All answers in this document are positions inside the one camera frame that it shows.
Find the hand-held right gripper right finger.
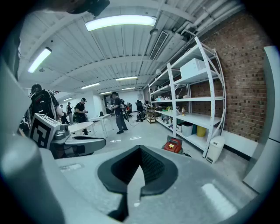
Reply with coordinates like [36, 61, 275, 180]
[128, 145, 259, 224]

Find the white pedal bin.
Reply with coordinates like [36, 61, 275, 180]
[206, 135, 226, 165]

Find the white metal shelving unit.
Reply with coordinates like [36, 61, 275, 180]
[166, 36, 227, 158]
[147, 65, 177, 134]

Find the wooden cart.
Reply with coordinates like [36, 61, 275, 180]
[146, 107, 157, 124]

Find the yellow bucket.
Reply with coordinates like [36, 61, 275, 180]
[196, 125, 207, 138]

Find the black head-worn camera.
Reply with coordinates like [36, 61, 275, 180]
[65, 0, 111, 17]

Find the ceiling air vent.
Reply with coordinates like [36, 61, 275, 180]
[149, 30, 169, 61]

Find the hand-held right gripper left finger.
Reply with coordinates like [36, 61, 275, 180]
[40, 145, 140, 224]

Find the rectangular white table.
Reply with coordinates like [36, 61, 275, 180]
[88, 113, 112, 138]

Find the round white table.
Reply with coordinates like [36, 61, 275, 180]
[67, 121, 95, 136]

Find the black backpack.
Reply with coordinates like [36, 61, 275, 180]
[30, 89, 56, 120]

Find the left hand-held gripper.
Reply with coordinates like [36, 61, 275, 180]
[28, 113, 107, 159]

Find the white box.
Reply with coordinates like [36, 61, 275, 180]
[179, 58, 207, 80]

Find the white bin with black lid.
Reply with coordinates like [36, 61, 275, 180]
[181, 122, 194, 137]

